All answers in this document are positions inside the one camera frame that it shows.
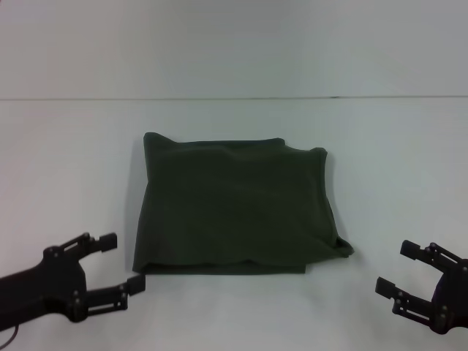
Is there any dark green t-shirt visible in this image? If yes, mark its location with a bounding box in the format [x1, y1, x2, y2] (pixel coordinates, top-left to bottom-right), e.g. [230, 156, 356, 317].
[131, 132, 355, 276]

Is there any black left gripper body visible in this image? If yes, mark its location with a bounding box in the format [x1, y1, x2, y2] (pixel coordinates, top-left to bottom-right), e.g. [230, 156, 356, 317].
[0, 246, 89, 325]

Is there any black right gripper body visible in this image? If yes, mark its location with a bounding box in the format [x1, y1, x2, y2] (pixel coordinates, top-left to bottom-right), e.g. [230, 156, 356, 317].
[429, 258, 468, 335]

